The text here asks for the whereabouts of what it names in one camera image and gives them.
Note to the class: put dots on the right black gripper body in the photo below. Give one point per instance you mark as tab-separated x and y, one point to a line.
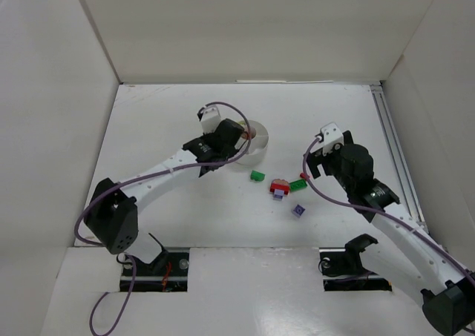
323	162

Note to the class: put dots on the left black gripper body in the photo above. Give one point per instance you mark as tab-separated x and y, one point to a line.
230	147

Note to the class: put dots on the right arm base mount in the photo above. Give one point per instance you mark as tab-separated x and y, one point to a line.
342	269

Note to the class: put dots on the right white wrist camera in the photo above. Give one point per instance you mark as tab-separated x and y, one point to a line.
332	139

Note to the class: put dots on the white round divided container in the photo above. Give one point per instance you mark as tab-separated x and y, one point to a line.
258	146

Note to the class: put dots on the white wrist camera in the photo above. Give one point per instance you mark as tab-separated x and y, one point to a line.
332	139
209	118

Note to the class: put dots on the red pink lego figure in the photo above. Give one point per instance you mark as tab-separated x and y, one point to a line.
279	188

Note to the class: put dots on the green lego plate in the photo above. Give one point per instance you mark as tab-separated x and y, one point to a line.
297	185

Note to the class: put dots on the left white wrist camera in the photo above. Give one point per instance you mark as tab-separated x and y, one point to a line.
209	118

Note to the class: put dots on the brown lego plate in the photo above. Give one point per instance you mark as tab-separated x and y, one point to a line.
251	133

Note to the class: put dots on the purple lego brick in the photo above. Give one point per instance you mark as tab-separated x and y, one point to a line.
298	211

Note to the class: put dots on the dark green lego brick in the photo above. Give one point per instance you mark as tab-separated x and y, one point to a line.
257	176

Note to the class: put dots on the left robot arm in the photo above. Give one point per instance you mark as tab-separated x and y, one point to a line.
113	213

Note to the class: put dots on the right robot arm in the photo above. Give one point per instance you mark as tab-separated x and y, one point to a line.
439	284

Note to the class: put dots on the aluminium rail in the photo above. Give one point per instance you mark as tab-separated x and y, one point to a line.
409	195

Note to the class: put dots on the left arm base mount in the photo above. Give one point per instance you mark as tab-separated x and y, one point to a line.
172	276

